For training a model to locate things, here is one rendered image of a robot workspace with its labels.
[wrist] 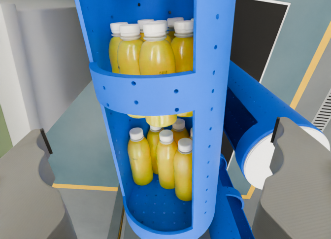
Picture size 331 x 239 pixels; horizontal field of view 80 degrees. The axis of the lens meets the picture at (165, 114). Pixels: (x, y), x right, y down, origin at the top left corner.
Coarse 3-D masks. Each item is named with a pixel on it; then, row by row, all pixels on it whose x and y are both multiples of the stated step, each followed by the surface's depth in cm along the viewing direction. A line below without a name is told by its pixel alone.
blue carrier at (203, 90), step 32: (96, 0) 41; (128, 0) 47; (160, 0) 49; (192, 0) 46; (224, 0) 28; (96, 32) 42; (224, 32) 31; (96, 64) 39; (224, 64) 34; (128, 96) 32; (160, 96) 31; (192, 96) 32; (224, 96) 39; (128, 128) 60; (128, 160) 63; (192, 160) 40; (128, 192) 65; (160, 192) 67; (192, 192) 44; (160, 224) 57; (192, 224) 50
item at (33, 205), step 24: (24, 144) 9; (48, 144) 11; (0, 168) 8; (24, 168) 8; (48, 168) 9; (0, 192) 7; (24, 192) 7; (48, 192) 7; (0, 216) 6; (24, 216) 6; (48, 216) 6
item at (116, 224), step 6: (120, 192) 135; (120, 198) 131; (114, 204) 128; (120, 204) 127; (114, 210) 123; (120, 210) 123; (114, 216) 120; (120, 216) 120; (114, 222) 117; (120, 222) 117; (114, 228) 114; (120, 228) 115; (108, 234) 111; (114, 234) 111; (120, 234) 114
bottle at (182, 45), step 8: (192, 32) 38; (176, 40) 38; (184, 40) 37; (192, 40) 37; (176, 48) 38; (184, 48) 37; (192, 48) 37; (176, 56) 38; (184, 56) 37; (192, 56) 38; (176, 64) 39; (184, 64) 38; (192, 64) 38; (176, 72) 40; (192, 112) 43
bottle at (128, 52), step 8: (128, 40) 38; (136, 40) 38; (120, 48) 39; (128, 48) 38; (136, 48) 38; (120, 56) 39; (128, 56) 38; (136, 56) 38; (120, 64) 40; (128, 64) 39; (136, 64) 39; (120, 72) 41; (128, 72) 40; (136, 72) 40
